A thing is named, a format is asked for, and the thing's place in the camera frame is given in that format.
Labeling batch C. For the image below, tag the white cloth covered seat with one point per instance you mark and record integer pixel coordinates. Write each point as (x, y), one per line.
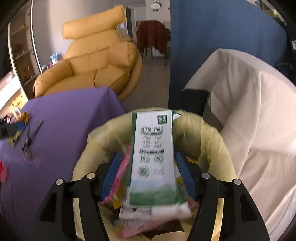
(253, 106)

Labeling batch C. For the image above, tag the purple tablecloth with lettering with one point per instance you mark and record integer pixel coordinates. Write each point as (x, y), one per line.
(68, 119)

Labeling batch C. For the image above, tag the yellow box on shelf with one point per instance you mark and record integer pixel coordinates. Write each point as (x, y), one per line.
(18, 102)

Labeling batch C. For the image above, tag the dark red draped chair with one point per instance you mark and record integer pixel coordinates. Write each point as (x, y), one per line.
(152, 34)

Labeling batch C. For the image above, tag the trash bin with yellow bag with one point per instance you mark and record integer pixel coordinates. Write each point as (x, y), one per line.
(191, 135)

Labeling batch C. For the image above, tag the yellow leather armchair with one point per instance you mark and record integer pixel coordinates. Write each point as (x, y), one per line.
(99, 56)

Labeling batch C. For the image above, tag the yellow snack packet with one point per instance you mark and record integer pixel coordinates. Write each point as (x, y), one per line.
(115, 201)

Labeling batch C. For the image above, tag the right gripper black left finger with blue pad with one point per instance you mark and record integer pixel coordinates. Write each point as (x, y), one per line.
(55, 217)

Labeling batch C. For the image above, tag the white small gift box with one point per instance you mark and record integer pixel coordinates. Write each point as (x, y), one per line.
(16, 111)

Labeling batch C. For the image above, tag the black silver torn wrapper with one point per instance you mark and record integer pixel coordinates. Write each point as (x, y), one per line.
(28, 140)

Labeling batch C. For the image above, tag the light blue toy figure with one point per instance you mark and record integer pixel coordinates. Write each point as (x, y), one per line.
(54, 59)

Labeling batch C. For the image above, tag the yellow red snack wrapper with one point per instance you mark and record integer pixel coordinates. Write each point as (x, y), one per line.
(25, 116)

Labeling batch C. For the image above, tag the red lidded pink box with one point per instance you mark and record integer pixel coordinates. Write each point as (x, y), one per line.
(3, 172)

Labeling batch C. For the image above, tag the round wall clock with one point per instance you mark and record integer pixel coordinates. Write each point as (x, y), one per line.
(156, 5)

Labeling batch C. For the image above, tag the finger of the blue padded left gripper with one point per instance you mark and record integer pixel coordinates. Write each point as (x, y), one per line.
(9, 130)

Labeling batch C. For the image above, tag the white display shelf unit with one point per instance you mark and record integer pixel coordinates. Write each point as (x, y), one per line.
(19, 65)

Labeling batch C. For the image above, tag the green white milk carton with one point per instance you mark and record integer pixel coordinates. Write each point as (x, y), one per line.
(152, 152)

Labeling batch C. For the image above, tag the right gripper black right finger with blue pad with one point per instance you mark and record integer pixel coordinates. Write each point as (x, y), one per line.
(241, 218)

